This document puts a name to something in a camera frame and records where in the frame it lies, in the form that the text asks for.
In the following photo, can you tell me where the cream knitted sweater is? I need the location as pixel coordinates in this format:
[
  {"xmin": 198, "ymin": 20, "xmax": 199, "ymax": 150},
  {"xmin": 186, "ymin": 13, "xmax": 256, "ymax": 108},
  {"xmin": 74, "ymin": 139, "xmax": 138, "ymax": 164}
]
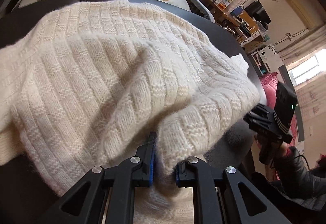
[{"xmin": 1, "ymin": 0, "xmax": 260, "ymax": 223}]

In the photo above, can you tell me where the small side window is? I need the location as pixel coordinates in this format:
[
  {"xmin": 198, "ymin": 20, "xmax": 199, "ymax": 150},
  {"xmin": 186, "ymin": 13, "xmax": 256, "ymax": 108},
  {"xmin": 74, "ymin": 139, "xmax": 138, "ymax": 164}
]
[{"xmin": 289, "ymin": 55, "xmax": 322, "ymax": 86}]

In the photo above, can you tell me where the black monitor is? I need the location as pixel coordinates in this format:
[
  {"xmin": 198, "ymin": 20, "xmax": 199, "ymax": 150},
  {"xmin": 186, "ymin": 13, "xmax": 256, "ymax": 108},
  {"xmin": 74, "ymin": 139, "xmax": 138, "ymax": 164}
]
[{"xmin": 245, "ymin": 0, "xmax": 271, "ymax": 24}]

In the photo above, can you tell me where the blue handbag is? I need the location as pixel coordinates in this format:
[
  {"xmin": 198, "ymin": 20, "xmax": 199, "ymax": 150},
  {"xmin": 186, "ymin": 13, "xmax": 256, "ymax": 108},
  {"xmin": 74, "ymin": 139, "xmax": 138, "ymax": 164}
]
[{"xmin": 230, "ymin": 5, "xmax": 245, "ymax": 17}]

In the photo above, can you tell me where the cluttered wooden desk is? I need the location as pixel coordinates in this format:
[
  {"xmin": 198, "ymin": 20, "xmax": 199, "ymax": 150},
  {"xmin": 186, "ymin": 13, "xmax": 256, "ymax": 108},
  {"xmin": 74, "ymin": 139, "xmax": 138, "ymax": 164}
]
[{"xmin": 200, "ymin": 0, "xmax": 264, "ymax": 52}]

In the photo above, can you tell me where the wall air conditioner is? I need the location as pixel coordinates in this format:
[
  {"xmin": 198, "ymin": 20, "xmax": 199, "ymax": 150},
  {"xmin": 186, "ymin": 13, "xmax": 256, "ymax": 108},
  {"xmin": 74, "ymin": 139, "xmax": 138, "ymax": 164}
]
[{"xmin": 286, "ymin": 0, "xmax": 316, "ymax": 30}]

